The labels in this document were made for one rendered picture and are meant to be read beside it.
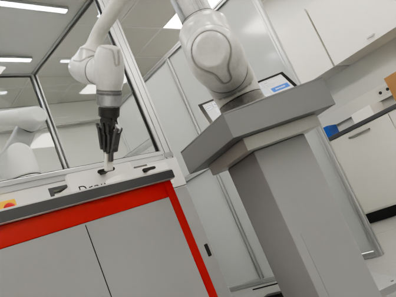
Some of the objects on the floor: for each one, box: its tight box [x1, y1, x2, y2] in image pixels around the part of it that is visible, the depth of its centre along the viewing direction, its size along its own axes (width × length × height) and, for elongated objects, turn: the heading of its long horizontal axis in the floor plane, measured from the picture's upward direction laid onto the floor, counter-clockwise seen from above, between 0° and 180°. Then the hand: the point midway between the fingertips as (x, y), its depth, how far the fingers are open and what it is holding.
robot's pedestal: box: [209, 114, 382, 297], centre depth 132 cm, size 30×30×76 cm
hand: (108, 161), depth 155 cm, fingers closed
